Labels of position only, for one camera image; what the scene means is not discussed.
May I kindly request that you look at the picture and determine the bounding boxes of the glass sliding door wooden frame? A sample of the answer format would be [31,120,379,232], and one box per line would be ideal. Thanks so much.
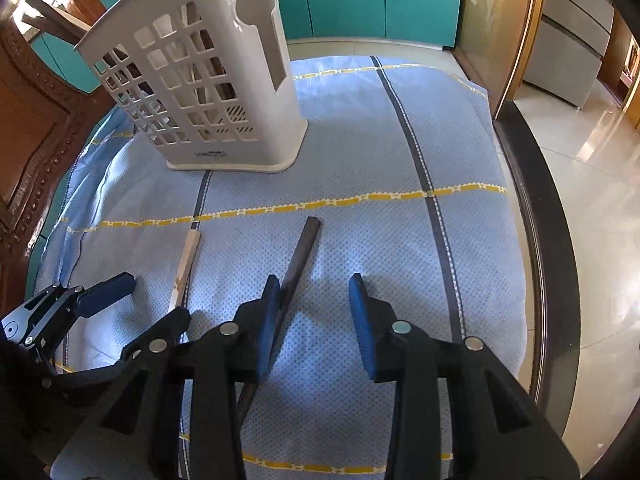
[454,0,544,117]

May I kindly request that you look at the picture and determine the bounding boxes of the carved wooden chair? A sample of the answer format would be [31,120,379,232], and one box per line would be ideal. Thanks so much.
[1,0,114,314]

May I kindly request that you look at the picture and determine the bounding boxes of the grey refrigerator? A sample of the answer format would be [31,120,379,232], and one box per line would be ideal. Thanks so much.
[524,0,614,108]

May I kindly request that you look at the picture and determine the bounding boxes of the teal lower kitchen cabinets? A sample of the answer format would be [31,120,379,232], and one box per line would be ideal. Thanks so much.
[32,0,461,93]

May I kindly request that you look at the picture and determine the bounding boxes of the dark brown chopstick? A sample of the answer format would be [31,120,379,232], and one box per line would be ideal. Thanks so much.
[236,216,321,427]
[21,0,91,46]

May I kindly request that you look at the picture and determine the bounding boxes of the blue checked table cloth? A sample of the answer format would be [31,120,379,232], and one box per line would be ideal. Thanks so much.
[36,55,527,479]

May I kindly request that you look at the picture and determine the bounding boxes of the light wooden chopstick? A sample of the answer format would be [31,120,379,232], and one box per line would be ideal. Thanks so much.
[168,229,201,311]

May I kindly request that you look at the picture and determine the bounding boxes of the white plastic utensil basket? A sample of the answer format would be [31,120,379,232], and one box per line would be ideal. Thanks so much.
[75,0,308,172]

